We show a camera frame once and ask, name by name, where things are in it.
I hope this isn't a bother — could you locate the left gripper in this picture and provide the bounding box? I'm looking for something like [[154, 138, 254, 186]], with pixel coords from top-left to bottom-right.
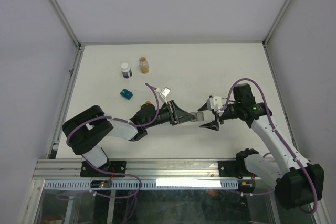
[[144, 100, 195, 129]]

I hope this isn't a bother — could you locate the grey pill box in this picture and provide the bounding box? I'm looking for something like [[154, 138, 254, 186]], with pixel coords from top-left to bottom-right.
[[190, 112, 204, 122]]

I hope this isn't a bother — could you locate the clear bottle with orange pills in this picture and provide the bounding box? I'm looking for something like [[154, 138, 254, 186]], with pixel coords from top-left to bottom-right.
[[139, 57, 149, 74]]

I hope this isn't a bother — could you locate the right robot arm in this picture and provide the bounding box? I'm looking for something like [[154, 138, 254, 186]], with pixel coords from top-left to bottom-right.
[[198, 82, 324, 215]]

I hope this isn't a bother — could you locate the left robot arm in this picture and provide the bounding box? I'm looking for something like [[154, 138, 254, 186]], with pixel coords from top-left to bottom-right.
[[62, 100, 196, 177]]

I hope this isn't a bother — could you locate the blue pill box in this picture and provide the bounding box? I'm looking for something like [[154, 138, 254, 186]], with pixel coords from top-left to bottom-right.
[[120, 89, 133, 100]]

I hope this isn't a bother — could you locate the white cap pill bottle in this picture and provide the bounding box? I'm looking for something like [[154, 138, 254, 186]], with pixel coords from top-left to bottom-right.
[[121, 62, 132, 79]]

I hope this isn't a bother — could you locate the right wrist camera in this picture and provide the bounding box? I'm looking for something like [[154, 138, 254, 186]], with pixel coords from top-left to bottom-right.
[[206, 95, 223, 113]]

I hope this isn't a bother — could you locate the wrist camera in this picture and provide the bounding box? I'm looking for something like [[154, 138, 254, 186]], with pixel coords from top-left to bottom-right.
[[206, 95, 223, 113], [155, 87, 171, 104]]

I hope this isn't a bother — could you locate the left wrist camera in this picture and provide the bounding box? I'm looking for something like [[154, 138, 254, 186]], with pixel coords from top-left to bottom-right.
[[155, 87, 171, 104]]

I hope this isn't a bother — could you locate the white slotted cable duct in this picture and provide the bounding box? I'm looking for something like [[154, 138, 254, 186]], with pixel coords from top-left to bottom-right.
[[44, 178, 238, 191]]

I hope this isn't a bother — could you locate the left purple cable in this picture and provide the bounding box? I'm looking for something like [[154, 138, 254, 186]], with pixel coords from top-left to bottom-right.
[[55, 82, 161, 224]]

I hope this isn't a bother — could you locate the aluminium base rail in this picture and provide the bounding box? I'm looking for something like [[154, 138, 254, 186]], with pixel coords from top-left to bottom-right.
[[33, 158, 235, 180]]

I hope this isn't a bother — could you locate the right aluminium frame post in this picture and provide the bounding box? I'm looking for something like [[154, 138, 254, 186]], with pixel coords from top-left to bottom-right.
[[262, 0, 293, 46]]

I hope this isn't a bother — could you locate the aluminium frame post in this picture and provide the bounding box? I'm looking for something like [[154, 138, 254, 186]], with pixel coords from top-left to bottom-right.
[[48, 0, 81, 48], [262, 0, 293, 46]]

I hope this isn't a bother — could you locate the left aluminium frame post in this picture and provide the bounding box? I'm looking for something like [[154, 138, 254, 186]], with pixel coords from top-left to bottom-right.
[[48, 0, 81, 48]]

